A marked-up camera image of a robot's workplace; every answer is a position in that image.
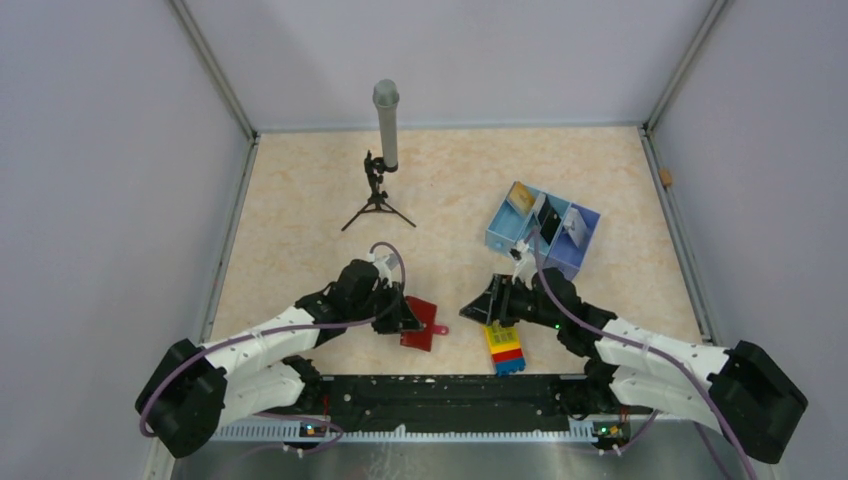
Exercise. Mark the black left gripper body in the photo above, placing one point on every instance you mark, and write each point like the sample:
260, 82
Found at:
382, 307

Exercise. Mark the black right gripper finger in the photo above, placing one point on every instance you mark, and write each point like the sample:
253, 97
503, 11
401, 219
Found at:
491, 293
483, 315

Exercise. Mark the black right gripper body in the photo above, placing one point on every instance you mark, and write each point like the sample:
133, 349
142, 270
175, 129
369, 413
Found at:
523, 305

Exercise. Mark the red leather card holder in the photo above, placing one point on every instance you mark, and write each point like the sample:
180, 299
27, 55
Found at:
422, 337

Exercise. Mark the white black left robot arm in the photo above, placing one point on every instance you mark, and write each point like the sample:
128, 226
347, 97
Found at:
197, 389

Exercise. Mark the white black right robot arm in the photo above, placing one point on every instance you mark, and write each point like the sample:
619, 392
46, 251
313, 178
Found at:
740, 392

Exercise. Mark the blue three-slot card box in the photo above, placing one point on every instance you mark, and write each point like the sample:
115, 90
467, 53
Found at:
508, 227

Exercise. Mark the yellow red blue toy block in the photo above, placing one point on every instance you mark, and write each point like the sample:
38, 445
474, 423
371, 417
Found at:
505, 349

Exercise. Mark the black tripod stand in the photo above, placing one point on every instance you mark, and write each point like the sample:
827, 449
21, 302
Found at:
377, 202

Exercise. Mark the grey microphone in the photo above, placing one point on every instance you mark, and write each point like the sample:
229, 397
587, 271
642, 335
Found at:
386, 99

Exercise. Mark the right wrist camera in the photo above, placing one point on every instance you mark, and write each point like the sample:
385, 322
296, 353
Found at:
524, 263

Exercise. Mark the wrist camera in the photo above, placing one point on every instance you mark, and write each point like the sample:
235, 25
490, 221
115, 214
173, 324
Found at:
524, 263
387, 262

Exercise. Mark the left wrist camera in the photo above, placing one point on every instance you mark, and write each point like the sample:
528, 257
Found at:
387, 262

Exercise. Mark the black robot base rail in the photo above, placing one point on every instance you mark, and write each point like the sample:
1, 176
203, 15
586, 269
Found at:
456, 403

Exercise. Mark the small tan object on rail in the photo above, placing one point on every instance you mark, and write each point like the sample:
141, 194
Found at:
665, 177

